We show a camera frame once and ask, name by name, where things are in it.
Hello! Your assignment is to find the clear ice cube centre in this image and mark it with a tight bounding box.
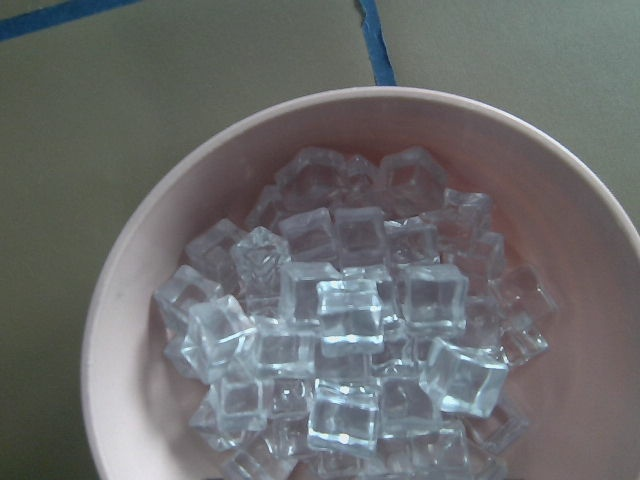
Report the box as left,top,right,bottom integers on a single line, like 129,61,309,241
316,279,384,358

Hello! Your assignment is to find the clear ice cube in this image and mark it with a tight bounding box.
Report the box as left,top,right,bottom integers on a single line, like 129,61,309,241
181,295,256,384
308,379,380,458
402,264,469,338
316,279,384,358
419,337,509,418

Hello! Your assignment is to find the clear ice cube upper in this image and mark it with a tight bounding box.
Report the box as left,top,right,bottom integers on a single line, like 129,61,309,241
402,264,469,338

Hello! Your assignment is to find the clear ice cube left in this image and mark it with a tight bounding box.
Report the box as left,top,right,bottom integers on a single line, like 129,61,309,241
181,295,256,384

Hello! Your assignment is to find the clear ice cube bottom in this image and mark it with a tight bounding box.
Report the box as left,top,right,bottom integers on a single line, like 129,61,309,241
308,379,380,458

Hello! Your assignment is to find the clear ice cube right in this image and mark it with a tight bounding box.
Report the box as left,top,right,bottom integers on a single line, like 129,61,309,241
419,337,509,418

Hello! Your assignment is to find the pink bowl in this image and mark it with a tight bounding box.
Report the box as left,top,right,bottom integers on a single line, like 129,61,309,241
81,87,639,479

